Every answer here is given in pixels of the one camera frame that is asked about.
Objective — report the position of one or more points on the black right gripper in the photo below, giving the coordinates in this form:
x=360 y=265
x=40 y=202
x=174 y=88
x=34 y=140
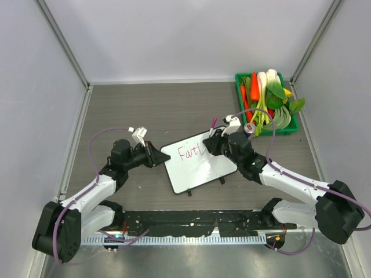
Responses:
x=213 y=142

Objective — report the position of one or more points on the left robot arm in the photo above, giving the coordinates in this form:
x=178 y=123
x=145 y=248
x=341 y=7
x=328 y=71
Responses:
x=63 y=226

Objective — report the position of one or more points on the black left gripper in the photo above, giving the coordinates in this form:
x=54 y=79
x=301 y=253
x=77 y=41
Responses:
x=153 y=157

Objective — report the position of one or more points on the yellow pepper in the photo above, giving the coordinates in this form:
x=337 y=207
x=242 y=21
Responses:
x=288 y=95

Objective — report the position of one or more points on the white slotted cable duct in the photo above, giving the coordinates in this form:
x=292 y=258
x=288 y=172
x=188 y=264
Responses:
x=213 y=239

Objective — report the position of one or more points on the large orange carrot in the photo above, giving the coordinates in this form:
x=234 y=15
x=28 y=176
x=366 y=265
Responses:
x=254 y=88

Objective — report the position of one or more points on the pale green bok choy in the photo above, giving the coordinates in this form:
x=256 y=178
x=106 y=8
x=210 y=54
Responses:
x=281 y=119

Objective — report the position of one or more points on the magenta capped white marker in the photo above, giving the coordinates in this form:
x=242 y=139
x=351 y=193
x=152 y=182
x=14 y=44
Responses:
x=212 y=127

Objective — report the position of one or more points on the white green bok choy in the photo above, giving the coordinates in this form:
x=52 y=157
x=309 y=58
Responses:
x=272 y=94

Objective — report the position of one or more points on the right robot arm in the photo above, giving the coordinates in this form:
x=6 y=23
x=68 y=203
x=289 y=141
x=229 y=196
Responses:
x=330 y=208

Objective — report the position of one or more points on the red chili pepper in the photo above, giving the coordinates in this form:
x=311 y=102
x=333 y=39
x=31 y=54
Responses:
x=270 y=112

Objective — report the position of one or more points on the white whiteboard black frame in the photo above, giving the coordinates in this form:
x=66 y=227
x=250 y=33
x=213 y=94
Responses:
x=191 y=164

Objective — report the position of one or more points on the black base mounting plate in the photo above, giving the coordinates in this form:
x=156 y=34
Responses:
x=198 y=223

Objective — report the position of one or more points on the green leaf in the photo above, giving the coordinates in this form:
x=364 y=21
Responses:
x=296 y=106

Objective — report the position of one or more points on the blue silver drink can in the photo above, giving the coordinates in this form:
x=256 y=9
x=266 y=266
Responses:
x=249 y=130

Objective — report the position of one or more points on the small orange carrot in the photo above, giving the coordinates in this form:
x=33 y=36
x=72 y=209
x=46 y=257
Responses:
x=245 y=103

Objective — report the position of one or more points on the green celery stalks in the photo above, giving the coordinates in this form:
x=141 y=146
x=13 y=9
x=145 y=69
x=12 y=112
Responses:
x=260 y=116

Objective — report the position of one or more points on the green plastic vegetable bin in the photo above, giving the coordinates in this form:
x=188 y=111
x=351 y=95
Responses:
x=291 y=128

